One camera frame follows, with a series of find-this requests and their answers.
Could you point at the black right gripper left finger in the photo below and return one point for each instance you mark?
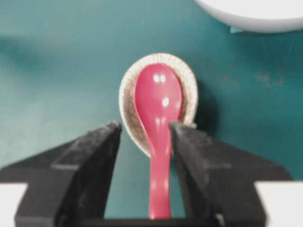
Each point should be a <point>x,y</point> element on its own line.
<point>63,184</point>

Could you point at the speckled egg-shaped small dish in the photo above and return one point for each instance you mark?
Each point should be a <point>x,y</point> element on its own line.
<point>126,95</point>

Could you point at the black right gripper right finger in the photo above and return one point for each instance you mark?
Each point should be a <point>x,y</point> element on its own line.
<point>217,178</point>

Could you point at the white ceramic bowl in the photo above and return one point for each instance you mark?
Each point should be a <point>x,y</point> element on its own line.
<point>261,16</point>

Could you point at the red plastic spoon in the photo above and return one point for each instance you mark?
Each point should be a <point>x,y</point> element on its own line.
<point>158,101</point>

